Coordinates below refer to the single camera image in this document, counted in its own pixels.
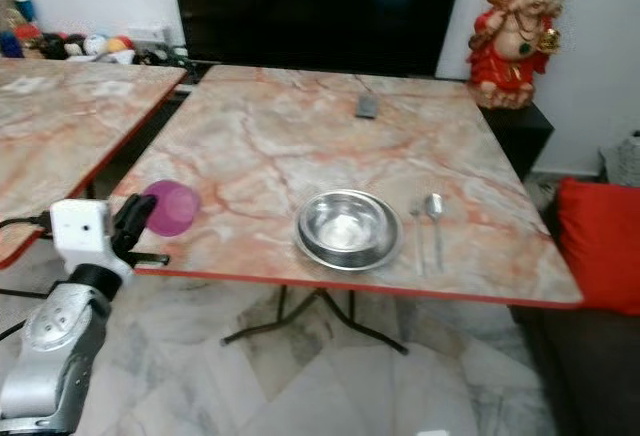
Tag white wall socket strip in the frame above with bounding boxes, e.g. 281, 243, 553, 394
128, 24, 168, 46

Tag orange plush toy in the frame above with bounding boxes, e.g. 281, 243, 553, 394
107, 36, 135, 63

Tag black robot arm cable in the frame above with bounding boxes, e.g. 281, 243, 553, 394
0, 213, 54, 342

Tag black metal table legs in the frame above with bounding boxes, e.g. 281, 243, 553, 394
221, 285, 410, 356

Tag red cushion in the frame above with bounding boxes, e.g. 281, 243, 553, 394
554, 177, 640, 316

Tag purple plastic cup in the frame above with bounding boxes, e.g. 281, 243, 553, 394
143, 179, 202, 238

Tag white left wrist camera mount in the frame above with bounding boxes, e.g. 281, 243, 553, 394
49, 198, 127, 270

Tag marble table with dishes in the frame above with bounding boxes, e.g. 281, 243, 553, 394
110, 64, 585, 309

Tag white plush toy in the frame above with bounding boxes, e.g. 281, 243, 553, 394
82, 34, 110, 59

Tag black plush toy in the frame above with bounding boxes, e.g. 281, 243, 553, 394
48, 33, 83, 60

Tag steel fork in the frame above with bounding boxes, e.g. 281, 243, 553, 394
407, 199, 430, 278

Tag small grey corded box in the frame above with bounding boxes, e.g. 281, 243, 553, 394
350, 74, 380, 120

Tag dark brown sofa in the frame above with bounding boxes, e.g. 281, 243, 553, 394
508, 302, 640, 436

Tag black statue stand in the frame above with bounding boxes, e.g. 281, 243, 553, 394
480, 103, 555, 181

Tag bare marble folding table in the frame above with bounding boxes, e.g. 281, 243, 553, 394
0, 57, 190, 268

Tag large black television screen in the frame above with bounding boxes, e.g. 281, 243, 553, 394
167, 0, 469, 80

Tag round steel bowl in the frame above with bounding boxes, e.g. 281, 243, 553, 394
294, 188, 402, 273

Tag grey woven basket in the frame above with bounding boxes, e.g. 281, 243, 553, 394
600, 130, 640, 188

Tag steel spoon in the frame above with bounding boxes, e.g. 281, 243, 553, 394
422, 192, 447, 273

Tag red laughing Buddha statue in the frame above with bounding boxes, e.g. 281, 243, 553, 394
466, 0, 565, 111

